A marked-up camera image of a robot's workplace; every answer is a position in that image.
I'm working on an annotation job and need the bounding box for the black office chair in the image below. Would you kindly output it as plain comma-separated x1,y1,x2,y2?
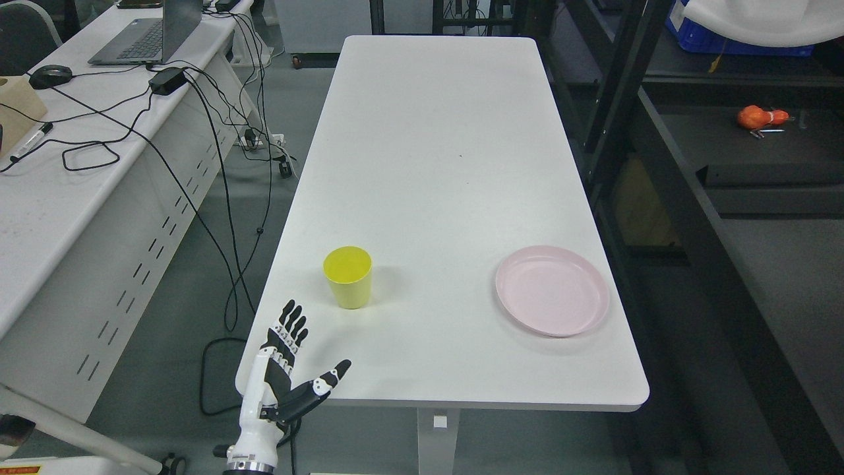
1,1,63,77

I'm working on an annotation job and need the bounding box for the grey laptop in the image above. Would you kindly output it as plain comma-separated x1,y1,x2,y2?
88,1,203,65

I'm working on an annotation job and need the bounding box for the white bowl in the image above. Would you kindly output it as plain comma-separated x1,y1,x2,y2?
684,1,843,48

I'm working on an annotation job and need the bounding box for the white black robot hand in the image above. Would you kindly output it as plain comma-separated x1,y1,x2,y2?
224,300,351,474

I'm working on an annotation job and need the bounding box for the black white marker pen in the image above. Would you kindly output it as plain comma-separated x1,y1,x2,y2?
9,121,53,164

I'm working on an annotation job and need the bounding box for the black computer mouse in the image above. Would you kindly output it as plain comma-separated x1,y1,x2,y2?
29,64,75,90

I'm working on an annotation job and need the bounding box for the yellow plastic cup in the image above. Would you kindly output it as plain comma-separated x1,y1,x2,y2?
323,246,372,309

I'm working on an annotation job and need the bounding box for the white side desk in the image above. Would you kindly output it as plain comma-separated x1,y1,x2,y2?
1,8,257,423

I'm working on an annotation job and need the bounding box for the black power adapter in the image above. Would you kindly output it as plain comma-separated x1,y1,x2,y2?
148,67,187,96

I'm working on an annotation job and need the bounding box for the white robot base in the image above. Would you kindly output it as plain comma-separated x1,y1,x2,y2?
1,414,145,474

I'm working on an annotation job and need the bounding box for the pink plastic plate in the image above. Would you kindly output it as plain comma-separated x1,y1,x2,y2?
495,245,609,338

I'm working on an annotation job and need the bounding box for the wooden box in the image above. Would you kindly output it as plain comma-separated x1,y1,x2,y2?
1,76,47,156

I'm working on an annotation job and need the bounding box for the orange toy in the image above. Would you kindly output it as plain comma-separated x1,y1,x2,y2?
736,105,792,131

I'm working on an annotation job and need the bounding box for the black metal rack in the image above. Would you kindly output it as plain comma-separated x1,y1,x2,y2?
528,1,842,474

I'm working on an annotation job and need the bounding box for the blue plastic crate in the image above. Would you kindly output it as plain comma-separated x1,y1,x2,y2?
664,1,814,57

